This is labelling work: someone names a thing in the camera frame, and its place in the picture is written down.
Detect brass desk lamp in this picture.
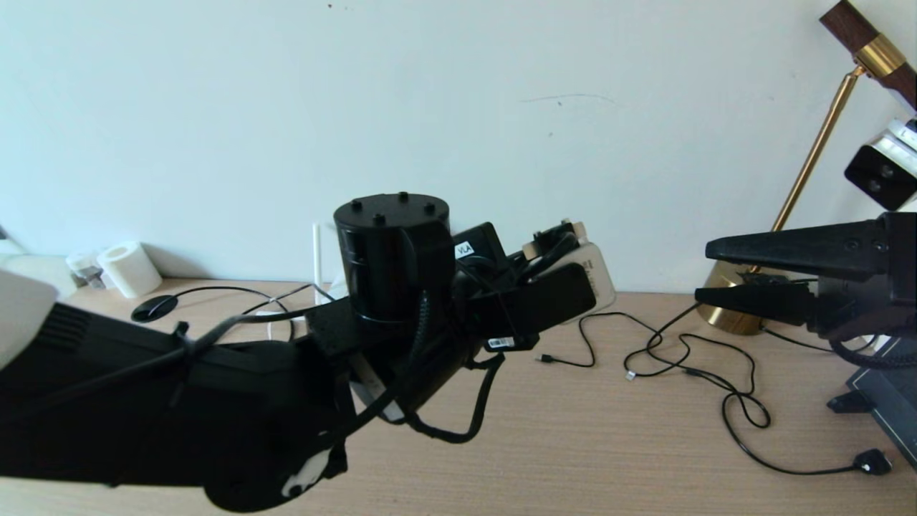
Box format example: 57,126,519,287
698,0,917,336

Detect dark framed display panel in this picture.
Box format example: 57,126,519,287
827,337,917,470

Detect white wifi router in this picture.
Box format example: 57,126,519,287
312,224,346,316

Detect black cable with clear tip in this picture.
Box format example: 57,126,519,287
623,301,772,429

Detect white padded furniture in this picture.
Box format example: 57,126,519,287
0,252,78,289

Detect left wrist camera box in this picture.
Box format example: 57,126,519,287
562,240,618,323

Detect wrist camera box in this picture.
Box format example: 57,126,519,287
562,240,618,323
844,118,917,213

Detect black ethernet cable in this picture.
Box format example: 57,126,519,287
172,285,296,343

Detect white toilet paper roll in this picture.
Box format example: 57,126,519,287
97,242,163,298

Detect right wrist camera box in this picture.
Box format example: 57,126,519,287
844,118,917,213

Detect black lamp cables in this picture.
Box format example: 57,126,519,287
722,337,894,477

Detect black usb cable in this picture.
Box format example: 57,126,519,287
535,312,663,370

